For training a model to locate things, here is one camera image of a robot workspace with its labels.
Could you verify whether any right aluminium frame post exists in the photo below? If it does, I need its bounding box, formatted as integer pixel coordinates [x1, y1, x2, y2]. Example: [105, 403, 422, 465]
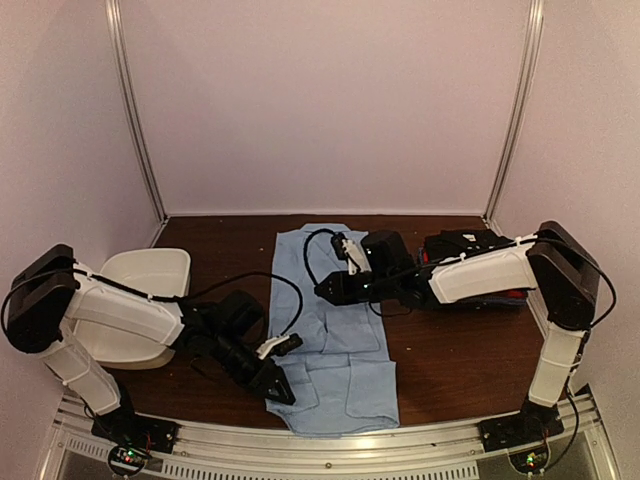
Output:
[483, 0, 545, 228]

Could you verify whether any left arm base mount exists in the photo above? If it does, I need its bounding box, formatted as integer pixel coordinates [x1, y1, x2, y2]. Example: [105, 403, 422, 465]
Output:
[84, 399, 179, 454]

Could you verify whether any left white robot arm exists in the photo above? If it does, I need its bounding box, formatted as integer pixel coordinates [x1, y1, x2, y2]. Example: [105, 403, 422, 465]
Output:
[1, 244, 301, 444]

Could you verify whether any left aluminium frame post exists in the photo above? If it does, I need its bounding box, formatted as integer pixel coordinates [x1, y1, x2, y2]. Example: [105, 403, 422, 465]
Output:
[105, 0, 168, 223]

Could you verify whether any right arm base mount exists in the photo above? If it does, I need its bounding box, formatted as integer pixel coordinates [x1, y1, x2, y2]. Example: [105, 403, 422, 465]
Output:
[478, 399, 564, 452]

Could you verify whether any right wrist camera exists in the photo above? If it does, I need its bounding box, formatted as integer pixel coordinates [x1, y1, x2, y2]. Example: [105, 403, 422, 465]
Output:
[331, 232, 371, 275]

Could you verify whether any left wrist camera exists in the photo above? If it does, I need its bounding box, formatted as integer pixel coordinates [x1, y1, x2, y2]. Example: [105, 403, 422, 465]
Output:
[256, 333, 303, 360]

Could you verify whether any right circuit board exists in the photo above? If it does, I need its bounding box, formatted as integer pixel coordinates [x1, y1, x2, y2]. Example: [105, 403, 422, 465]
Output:
[509, 447, 550, 475]

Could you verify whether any left circuit board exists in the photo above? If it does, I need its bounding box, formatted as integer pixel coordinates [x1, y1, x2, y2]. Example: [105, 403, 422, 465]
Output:
[107, 445, 151, 477]

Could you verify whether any aluminium frame post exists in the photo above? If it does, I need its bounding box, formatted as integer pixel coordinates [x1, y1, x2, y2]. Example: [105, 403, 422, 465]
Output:
[483, 0, 545, 228]
[105, 0, 168, 223]

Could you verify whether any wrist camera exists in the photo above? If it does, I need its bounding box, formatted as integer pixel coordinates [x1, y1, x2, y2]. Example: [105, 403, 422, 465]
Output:
[331, 232, 371, 275]
[256, 333, 303, 360]

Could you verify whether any folded blue checked shirt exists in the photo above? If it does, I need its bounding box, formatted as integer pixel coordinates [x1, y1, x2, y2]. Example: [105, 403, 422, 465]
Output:
[476, 296, 528, 308]

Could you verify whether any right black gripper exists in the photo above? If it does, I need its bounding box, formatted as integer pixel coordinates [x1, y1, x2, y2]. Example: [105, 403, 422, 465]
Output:
[314, 271, 397, 307]

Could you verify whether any circuit board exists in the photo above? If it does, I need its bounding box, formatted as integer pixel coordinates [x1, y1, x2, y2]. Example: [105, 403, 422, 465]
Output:
[509, 447, 550, 475]
[107, 445, 151, 477]

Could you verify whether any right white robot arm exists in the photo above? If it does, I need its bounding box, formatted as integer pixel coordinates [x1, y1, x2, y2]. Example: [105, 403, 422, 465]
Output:
[312, 221, 605, 442]

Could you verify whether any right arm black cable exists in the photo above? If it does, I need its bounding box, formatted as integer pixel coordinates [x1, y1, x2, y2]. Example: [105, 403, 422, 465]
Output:
[302, 227, 346, 291]

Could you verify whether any folded black shirt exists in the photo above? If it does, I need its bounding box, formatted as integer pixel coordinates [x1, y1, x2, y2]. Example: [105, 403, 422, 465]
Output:
[418, 229, 512, 263]

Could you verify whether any light blue long sleeve shirt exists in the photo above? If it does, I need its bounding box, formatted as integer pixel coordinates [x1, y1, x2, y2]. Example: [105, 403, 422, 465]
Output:
[266, 223, 400, 437]

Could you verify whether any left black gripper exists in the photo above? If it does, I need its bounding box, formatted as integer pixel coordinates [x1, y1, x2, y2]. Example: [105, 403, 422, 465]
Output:
[211, 329, 296, 405]

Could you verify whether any white plastic tub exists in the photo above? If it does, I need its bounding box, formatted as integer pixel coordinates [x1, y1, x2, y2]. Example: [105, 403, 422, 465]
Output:
[68, 248, 191, 370]

